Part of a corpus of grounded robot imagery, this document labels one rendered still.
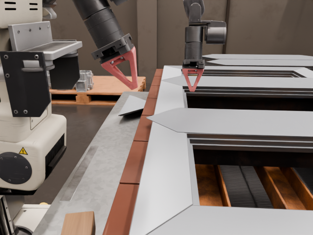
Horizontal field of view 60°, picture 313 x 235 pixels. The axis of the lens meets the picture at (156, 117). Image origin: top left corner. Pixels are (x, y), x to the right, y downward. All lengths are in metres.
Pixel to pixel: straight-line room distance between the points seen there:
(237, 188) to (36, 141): 0.67
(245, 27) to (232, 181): 3.90
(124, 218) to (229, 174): 0.69
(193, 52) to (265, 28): 4.03
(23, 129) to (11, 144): 0.05
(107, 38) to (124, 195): 0.28
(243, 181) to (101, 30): 0.76
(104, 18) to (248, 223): 0.40
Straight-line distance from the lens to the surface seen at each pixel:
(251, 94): 1.13
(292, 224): 0.45
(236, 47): 4.78
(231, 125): 0.74
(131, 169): 0.57
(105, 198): 0.74
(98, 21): 0.52
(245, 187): 1.04
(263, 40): 4.89
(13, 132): 0.80
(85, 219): 0.62
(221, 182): 0.73
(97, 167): 0.87
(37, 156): 0.81
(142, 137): 0.71
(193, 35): 0.89
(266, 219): 0.45
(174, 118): 0.75
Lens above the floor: 1.13
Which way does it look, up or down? 22 degrees down
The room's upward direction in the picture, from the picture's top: straight up
